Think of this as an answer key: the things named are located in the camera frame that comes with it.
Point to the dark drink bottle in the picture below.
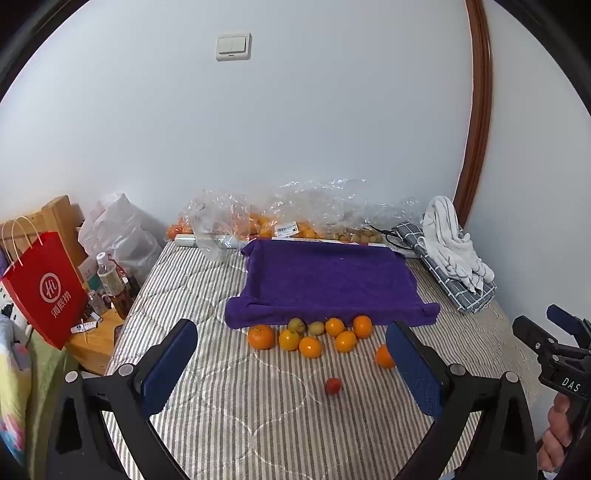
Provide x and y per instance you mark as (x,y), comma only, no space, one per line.
(122,300)

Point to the pile of small yellow fruits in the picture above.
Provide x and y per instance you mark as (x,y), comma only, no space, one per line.
(364,236)

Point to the grey checked cloth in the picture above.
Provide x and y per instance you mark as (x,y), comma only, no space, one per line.
(455,286)

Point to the pile of bagged oranges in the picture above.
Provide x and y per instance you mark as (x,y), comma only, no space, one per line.
(295,230)

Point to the smooth egg-shaped orange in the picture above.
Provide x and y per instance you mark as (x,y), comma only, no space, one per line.
(289,340)

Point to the colourful printed blanket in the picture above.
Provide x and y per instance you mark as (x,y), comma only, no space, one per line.
(11,401)

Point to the clear plastic bag white label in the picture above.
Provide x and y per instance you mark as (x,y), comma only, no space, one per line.
(304,203)

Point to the green cloth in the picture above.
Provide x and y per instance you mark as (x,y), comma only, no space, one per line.
(46,383)

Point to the white striped towel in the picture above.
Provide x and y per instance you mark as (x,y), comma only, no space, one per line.
(455,240)

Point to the red paper bag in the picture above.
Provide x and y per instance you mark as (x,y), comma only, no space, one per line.
(46,286)

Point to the small white tube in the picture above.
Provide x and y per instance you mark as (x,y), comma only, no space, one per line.
(85,326)

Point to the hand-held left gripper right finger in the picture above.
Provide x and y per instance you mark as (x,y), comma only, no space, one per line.
(415,371)

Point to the white light switch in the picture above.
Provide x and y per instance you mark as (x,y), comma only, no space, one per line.
(233,46)

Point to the light wooden furniture frame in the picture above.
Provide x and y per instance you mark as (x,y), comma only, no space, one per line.
(60,217)

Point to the wooden nightstand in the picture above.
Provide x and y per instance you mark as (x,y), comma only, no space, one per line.
(97,344)

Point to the plastic bottle white cap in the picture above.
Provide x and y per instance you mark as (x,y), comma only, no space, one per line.
(108,277)

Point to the small yellow-green fruit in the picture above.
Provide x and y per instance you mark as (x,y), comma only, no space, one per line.
(316,328)
(296,324)

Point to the large mandarin orange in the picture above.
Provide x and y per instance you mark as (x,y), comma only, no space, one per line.
(362,326)
(261,337)

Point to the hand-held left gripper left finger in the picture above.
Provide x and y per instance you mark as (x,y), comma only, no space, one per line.
(170,367)

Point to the person's right hand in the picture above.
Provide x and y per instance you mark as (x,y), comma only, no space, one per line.
(554,438)

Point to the purple towel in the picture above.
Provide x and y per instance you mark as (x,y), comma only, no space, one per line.
(323,281)

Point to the small red fruit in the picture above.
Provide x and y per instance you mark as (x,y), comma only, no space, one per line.
(333,386)

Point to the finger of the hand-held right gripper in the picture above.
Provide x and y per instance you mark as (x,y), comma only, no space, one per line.
(531,332)
(565,318)

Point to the crumpled clear plastic bag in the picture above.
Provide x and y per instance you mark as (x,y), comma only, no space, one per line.
(217,217)

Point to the small orange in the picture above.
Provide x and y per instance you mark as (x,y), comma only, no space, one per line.
(334,326)
(383,356)
(310,347)
(346,342)

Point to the brown wooden door frame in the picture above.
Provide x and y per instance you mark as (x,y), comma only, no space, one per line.
(480,115)

